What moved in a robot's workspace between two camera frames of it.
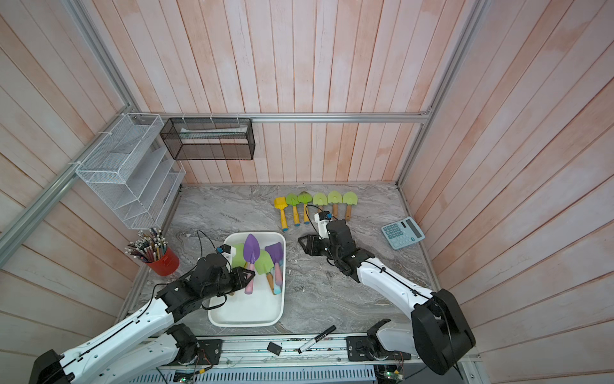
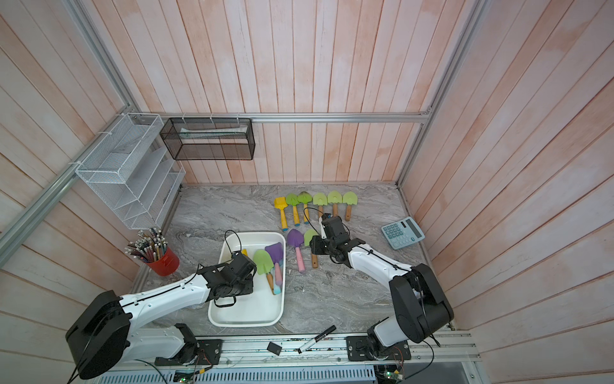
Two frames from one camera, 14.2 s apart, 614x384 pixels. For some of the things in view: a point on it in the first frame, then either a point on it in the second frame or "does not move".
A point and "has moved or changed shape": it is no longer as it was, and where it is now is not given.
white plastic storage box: x=260 y=309 does not move
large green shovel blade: x=238 y=260 has moved or changed shape
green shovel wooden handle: x=320 y=199 does not move
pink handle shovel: x=251 y=253 → x=295 y=238
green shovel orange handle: x=305 y=198 does not move
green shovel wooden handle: x=349 y=198 does not move
